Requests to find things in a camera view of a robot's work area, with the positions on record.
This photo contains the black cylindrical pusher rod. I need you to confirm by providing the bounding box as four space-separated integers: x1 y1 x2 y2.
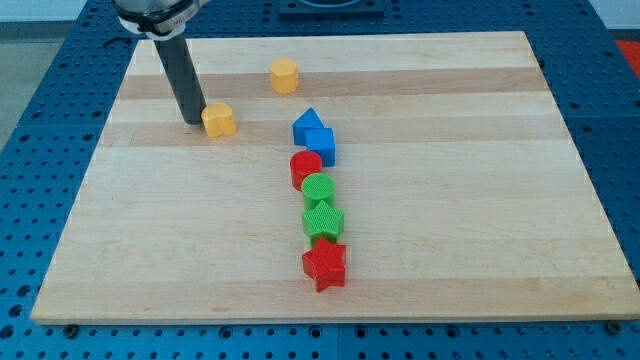
154 34 206 125

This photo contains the yellow heart block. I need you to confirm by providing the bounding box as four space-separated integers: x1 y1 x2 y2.
201 101 237 138

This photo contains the yellow hexagon block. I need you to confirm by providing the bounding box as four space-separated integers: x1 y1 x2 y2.
269 58 299 94

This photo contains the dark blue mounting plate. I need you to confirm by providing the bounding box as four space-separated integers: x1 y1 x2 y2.
276 0 385 19

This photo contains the blue triangle block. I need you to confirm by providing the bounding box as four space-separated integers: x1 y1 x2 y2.
292 108 324 146

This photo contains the red cylinder block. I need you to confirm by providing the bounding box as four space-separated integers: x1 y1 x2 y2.
289 150 322 191

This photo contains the blue cube block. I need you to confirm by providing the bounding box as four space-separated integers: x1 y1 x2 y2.
305 128 336 167

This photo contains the green cylinder block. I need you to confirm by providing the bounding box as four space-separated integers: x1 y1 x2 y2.
301 173 335 210

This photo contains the green star block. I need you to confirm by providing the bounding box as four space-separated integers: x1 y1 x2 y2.
302 200 345 247

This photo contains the light wooden board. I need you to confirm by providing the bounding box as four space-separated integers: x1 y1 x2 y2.
31 32 639 325

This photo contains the red star block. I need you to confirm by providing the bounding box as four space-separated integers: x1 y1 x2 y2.
302 237 347 292

